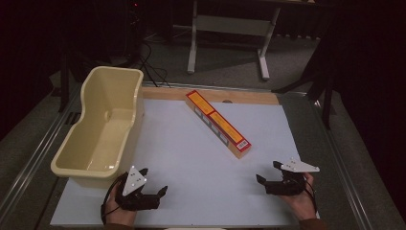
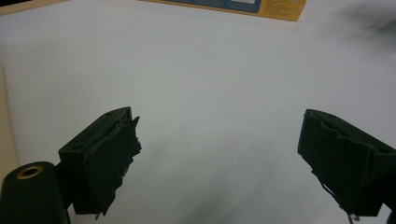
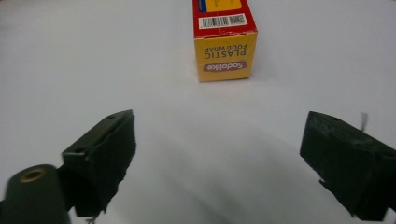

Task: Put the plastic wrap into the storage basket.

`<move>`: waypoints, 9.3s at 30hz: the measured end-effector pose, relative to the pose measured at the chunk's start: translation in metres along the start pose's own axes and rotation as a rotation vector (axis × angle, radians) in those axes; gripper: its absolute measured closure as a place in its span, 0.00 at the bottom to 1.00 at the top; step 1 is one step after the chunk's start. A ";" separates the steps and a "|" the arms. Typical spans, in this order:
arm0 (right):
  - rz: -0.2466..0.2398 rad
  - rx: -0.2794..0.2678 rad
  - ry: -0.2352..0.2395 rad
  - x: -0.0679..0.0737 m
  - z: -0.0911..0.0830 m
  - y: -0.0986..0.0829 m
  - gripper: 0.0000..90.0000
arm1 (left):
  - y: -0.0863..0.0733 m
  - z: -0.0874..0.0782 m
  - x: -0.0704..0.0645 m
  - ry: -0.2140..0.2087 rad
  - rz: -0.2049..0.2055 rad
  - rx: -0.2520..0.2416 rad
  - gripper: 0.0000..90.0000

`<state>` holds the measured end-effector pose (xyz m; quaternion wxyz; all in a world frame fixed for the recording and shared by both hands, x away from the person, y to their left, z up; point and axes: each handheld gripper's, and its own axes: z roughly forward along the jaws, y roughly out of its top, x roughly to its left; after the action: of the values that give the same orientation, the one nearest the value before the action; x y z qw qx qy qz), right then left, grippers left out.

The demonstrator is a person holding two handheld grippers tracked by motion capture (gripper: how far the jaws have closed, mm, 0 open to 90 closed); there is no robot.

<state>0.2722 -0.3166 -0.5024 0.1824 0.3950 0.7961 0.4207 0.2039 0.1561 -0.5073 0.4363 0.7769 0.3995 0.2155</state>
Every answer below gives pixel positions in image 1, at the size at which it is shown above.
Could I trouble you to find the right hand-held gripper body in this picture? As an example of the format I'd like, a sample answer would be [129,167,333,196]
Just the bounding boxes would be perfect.
[264,156,321,196]

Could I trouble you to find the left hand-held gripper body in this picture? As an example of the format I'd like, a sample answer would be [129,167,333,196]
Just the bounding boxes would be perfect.
[114,165,161,212]

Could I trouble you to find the cream plastic tub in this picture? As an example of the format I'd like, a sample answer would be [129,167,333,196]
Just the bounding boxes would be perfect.
[50,65,146,189]

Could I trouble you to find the long red orange box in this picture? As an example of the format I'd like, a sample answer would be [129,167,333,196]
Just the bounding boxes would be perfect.
[184,89,253,160]

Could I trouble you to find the person's right hand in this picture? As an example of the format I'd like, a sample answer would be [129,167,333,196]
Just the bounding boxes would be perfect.
[279,172,318,221]

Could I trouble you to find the person's left hand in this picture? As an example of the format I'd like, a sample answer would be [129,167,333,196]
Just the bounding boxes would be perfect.
[103,191,139,226]

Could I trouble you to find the wooden board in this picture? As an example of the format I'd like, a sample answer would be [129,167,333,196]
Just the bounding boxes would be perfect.
[141,86,281,106]

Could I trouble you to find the black tripod stand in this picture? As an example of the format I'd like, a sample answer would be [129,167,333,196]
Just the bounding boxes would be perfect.
[272,47,335,130]

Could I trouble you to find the dark equipment tower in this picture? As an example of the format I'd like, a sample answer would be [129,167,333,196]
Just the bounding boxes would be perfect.
[125,0,147,66]

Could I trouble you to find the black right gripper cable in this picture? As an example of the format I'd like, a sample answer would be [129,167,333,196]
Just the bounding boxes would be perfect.
[302,176,319,215]

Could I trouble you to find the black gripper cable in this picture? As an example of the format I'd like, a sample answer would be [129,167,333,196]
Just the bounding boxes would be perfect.
[100,173,128,225]
[302,176,319,215]

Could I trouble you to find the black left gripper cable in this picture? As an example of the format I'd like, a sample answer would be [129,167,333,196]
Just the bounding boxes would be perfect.
[100,173,128,225]

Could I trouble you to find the metal rail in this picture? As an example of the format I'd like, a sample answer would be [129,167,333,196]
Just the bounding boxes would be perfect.
[0,83,82,221]
[310,95,375,230]

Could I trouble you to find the black floor cables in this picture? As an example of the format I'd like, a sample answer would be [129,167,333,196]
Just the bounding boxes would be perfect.
[135,39,171,88]

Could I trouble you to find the white metal table frame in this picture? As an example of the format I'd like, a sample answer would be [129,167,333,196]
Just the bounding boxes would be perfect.
[187,0,282,81]

